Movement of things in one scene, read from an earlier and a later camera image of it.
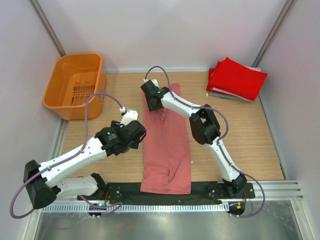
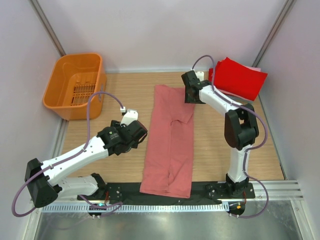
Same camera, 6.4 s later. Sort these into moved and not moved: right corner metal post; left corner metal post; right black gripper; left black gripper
Moved: right black gripper
Not moved: right corner metal post; left black gripper; left corner metal post
